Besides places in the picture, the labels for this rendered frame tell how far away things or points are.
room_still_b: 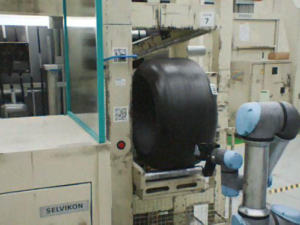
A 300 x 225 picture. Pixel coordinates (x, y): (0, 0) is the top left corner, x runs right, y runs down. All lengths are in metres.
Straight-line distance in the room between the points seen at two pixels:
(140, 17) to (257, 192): 1.21
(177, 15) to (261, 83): 4.45
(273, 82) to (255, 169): 5.44
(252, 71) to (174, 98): 4.70
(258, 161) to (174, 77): 0.67
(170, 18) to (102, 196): 1.34
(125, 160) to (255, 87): 4.73
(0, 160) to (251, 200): 0.88
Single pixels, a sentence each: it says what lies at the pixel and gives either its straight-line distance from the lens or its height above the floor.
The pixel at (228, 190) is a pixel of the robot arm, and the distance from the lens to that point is 1.80.
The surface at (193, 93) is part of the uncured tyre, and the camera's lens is 2.01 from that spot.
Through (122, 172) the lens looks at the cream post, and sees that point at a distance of 2.15.
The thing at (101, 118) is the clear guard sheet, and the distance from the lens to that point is 1.29.
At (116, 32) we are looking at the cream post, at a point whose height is 1.62.
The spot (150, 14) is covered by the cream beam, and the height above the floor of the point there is 1.72.
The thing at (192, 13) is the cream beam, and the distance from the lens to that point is 2.48.
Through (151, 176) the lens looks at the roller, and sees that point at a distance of 2.13.
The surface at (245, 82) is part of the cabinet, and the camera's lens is 6.66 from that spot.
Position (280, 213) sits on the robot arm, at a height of 0.94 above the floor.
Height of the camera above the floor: 1.59
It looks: 11 degrees down
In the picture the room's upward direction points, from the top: straight up
